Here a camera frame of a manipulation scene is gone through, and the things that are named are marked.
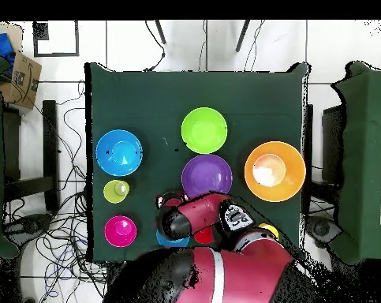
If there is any purple bowl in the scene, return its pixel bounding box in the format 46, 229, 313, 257
181, 153, 233, 199

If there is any green bowl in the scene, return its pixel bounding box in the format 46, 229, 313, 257
181, 107, 229, 155

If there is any red cup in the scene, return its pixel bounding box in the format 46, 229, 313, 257
192, 226, 215, 245

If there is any large blue bowl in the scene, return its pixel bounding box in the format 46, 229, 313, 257
95, 129, 144, 177

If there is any dark green tablecloth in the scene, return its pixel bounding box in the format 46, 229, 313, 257
84, 62, 312, 264

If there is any small blue bowl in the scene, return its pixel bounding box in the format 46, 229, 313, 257
155, 229, 191, 248

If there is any pale yellow translucent cup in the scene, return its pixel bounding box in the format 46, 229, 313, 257
103, 179, 130, 204

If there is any small red bowl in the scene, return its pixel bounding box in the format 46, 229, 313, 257
103, 215, 138, 249

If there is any orange yellow cup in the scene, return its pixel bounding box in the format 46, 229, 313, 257
257, 223, 280, 241

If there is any large orange bowl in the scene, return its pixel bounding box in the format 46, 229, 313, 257
244, 140, 307, 203

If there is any black power strip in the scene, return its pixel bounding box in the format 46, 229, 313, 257
106, 261, 125, 282

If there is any black tripod leg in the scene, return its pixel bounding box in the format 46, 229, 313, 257
154, 20, 167, 45
234, 20, 251, 53

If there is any black metal stand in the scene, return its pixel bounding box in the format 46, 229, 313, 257
2, 99, 60, 213

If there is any dark grey floor device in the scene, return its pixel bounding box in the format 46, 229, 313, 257
306, 216, 342, 244

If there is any black floor device with knob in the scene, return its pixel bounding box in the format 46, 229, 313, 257
5, 213, 54, 241

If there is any cardboard box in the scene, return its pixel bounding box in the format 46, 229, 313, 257
0, 50, 43, 110

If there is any flat cardboard sheet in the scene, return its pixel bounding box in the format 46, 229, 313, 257
0, 21, 24, 53

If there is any blue bag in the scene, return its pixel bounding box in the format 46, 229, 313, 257
0, 32, 17, 75

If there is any tangle of floor cables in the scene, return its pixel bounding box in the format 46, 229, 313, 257
2, 80, 159, 303

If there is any black cable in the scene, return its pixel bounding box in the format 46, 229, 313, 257
144, 20, 166, 73

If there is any black square floor frame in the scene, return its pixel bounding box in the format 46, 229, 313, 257
32, 20, 80, 58

